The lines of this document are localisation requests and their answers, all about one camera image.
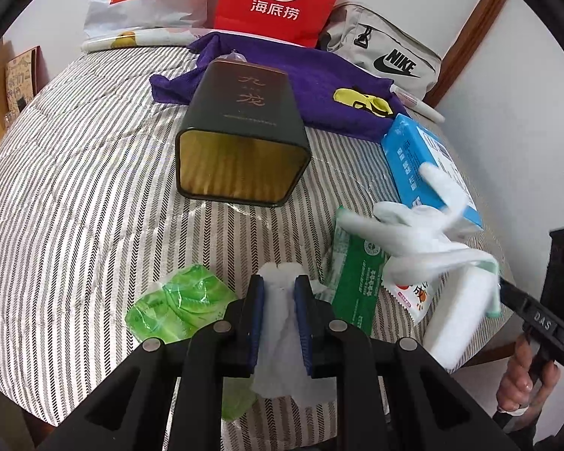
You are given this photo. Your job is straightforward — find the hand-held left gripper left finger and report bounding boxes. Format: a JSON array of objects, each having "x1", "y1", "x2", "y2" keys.
[{"x1": 40, "y1": 274, "x2": 266, "y2": 451}]

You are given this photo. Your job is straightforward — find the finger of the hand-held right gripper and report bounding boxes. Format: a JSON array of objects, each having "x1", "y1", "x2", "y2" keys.
[{"x1": 498, "y1": 280, "x2": 533, "y2": 314}]

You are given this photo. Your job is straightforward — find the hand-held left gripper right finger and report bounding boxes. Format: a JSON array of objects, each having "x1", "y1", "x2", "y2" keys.
[{"x1": 294, "y1": 275, "x2": 518, "y2": 451}]

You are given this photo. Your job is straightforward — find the white tissue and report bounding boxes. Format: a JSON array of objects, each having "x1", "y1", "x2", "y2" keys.
[{"x1": 251, "y1": 262, "x2": 328, "y2": 407}]

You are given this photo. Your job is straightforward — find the white pack with green edge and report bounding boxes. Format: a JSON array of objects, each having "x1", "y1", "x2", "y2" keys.
[{"x1": 423, "y1": 263, "x2": 502, "y2": 375}]

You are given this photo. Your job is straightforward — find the white cloth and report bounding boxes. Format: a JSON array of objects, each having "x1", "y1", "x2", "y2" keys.
[{"x1": 343, "y1": 162, "x2": 500, "y2": 288}]

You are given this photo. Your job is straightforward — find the person's right hand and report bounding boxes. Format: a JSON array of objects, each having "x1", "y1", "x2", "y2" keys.
[{"x1": 496, "y1": 337, "x2": 561, "y2": 416}]

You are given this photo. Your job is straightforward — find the dark green wipes packet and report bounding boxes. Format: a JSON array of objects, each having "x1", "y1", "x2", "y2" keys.
[{"x1": 331, "y1": 207, "x2": 389, "y2": 337}]

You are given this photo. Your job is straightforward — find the light green plastic bag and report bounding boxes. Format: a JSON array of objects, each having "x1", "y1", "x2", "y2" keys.
[{"x1": 124, "y1": 264, "x2": 260, "y2": 422}]

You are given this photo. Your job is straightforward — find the white and orange snack packet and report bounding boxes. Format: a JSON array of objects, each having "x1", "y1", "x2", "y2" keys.
[{"x1": 382, "y1": 270, "x2": 442, "y2": 326}]

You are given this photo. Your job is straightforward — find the blue tissue pack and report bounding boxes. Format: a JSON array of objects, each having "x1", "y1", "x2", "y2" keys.
[{"x1": 381, "y1": 114, "x2": 484, "y2": 232}]

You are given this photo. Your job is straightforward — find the dark green tin box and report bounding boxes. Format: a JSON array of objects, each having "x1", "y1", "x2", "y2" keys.
[{"x1": 175, "y1": 59, "x2": 312, "y2": 209}]

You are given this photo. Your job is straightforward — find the yellow mesh pouch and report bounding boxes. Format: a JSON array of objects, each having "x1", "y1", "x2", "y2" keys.
[{"x1": 333, "y1": 87, "x2": 396, "y2": 118}]

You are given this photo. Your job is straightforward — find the purple towel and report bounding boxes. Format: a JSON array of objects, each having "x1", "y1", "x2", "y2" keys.
[{"x1": 149, "y1": 32, "x2": 408, "y2": 143}]

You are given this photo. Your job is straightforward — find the grey waist bag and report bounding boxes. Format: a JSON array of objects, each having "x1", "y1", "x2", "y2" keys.
[{"x1": 320, "y1": 2, "x2": 443, "y2": 102}]

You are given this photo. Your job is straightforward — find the white printed paper roll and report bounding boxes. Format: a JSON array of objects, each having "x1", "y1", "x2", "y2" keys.
[{"x1": 81, "y1": 26, "x2": 446, "y2": 124}]

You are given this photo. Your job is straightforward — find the red paper bag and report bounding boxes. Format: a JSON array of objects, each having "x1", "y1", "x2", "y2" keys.
[{"x1": 212, "y1": 0, "x2": 354, "y2": 49}]

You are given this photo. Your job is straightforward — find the white plastic shopping bag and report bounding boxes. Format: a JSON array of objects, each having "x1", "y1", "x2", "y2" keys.
[{"x1": 82, "y1": 0, "x2": 223, "y2": 41}]

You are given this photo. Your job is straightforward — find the brown patterned notebook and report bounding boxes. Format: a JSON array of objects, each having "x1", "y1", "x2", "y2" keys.
[{"x1": 5, "y1": 46, "x2": 44, "y2": 121}]

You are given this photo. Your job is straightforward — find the brown wooden door frame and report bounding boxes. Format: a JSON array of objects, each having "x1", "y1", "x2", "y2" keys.
[{"x1": 425, "y1": 0, "x2": 513, "y2": 110}]

